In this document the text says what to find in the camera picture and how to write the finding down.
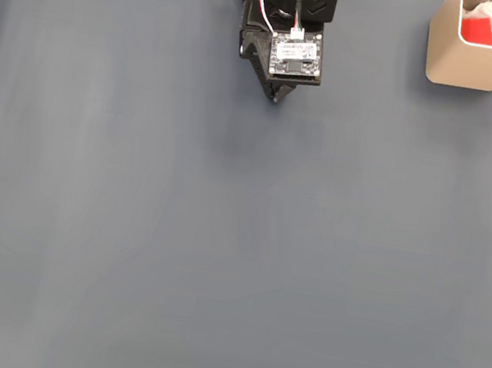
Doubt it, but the beige rounded square box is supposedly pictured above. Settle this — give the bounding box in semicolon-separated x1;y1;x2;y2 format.
419;0;492;94

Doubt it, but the red cube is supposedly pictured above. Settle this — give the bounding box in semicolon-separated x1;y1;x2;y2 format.
457;11;492;48

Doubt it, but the camera board on black mount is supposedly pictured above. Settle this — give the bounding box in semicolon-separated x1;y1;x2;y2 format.
262;26;330;89

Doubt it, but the blue-grey table mat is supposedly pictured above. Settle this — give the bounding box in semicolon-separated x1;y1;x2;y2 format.
0;0;492;368

